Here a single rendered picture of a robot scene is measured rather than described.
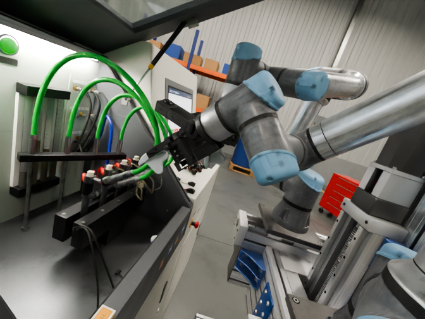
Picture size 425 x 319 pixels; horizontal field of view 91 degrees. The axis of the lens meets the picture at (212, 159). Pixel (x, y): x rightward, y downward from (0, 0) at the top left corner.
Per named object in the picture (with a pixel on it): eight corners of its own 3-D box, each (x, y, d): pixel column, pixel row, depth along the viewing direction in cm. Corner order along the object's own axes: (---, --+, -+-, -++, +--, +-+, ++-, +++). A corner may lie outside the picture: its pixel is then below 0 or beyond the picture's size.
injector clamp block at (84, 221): (77, 270, 61) (85, 226, 57) (49, 257, 62) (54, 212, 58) (139, 216, 93) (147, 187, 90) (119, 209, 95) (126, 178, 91)
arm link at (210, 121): (209, 102, 39) (226, 99, 46) (191, 114, 41) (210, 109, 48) (228, 137, 39) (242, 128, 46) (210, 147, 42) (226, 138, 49)
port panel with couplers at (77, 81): (67, 154, 81) (78, 72, 73) (60, 151, 81) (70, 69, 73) (92, 149, 93) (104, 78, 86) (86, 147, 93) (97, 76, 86)
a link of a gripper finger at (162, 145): (145, 159, 47) (177, 140, 45) (142, 154, 47) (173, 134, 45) (155, 156, 52) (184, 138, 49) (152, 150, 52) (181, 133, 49)
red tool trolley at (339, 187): (315, 210, 431) (332, 172, 410) (329, 212, 449) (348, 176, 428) (344, 231, 369) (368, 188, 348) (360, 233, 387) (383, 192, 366)
